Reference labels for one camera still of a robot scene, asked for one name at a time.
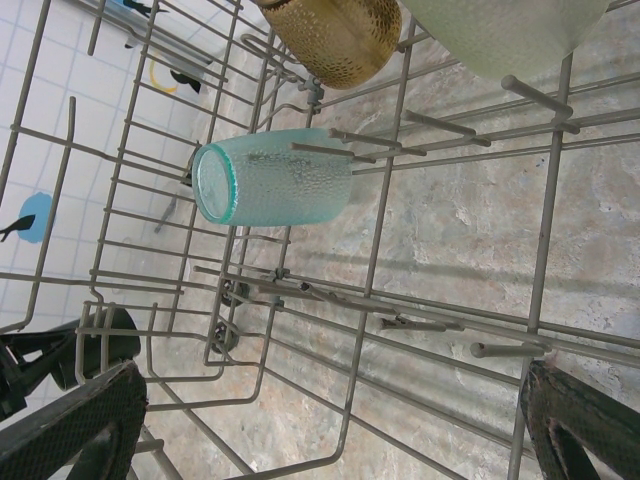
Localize teal textured plastic cup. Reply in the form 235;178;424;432
191;127;356;227

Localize black cup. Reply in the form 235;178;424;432
52;305;142;392

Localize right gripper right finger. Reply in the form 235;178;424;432
519;359;640;480

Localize amber textured plastic cup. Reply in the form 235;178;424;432
257;0;404;91

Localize grey wire dish rack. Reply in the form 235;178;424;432
0;0;640;480

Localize yellow ring animal sticker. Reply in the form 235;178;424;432
149;47;204;96

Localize blue oval animal sticker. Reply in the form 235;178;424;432
0;193;57;245

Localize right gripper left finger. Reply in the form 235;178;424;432
0;359;149;480

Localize pale green textured cup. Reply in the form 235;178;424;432
399;0;614;84

